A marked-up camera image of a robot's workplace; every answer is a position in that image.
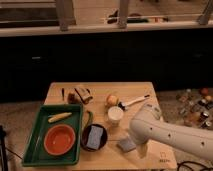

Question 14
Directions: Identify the blue grey sponge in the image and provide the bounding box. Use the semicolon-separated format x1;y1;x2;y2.
86;125;103;150

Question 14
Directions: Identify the black cable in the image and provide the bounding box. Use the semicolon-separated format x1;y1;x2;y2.
176;160;213;171

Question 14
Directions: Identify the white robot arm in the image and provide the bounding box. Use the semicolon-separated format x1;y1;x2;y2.
129;103;213;162

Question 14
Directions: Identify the yellow corn cob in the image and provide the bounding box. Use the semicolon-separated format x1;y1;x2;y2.
48;113;72;123

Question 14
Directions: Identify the white cup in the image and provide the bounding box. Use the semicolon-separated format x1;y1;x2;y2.
107;106;124;125

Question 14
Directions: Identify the white handled brush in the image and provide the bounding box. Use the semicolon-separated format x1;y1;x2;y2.
118;95;150;111

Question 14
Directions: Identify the small dark pen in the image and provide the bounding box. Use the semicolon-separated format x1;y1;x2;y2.
61;88;65;101

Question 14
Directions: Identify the brown toy object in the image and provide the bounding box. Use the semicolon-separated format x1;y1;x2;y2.
67;85;93;104

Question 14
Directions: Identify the wooden railing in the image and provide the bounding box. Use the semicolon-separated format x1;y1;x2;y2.
0;0;213;37

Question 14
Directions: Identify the orange bowl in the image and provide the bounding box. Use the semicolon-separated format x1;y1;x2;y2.
44;124;76;156

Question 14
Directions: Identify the pile of floor items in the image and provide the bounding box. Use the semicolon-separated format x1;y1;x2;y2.
176;88;213;130

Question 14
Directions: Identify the green plastic tray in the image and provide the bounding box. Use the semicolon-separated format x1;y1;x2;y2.
22;104;83;167

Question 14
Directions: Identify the yellow onion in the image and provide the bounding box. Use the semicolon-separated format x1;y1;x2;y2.
106;94;119;107

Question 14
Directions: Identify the dark round bowl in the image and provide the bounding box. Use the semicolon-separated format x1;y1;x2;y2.
81;124;108;152

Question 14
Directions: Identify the green curved vegetable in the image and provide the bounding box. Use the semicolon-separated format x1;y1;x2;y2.
84;110;93;128

